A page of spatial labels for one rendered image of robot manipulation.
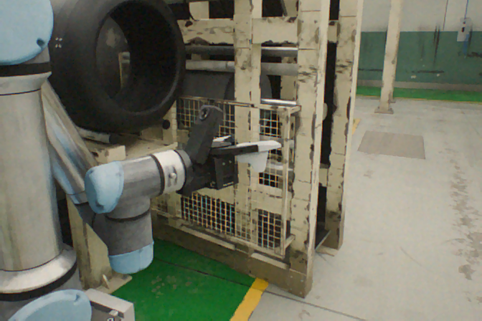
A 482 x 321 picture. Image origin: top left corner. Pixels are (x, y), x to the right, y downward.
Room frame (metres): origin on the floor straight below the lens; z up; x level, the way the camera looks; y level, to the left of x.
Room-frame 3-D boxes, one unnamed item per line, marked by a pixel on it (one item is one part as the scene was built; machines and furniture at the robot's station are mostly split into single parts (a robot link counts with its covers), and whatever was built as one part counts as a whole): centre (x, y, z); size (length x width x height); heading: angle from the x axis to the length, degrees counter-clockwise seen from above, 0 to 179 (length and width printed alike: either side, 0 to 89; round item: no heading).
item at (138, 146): (1.54, 0.55, 0.80); 0.37 x 0.36 x 0.02; 147
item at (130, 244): (0.57, 0.20, 0.94); 0.11 x 0.08 x 0.11; 40
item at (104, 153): (1.43, 0.62, 0.83); 0.36 x 0.09 x 0.06; 57
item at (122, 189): (0.56, 0.19, 1.04); 0.11 x 0.08 x 0.09; 130
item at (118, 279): (1.67, 0.77, 0.02); 0.27 x 0.27 x 0.04; 57
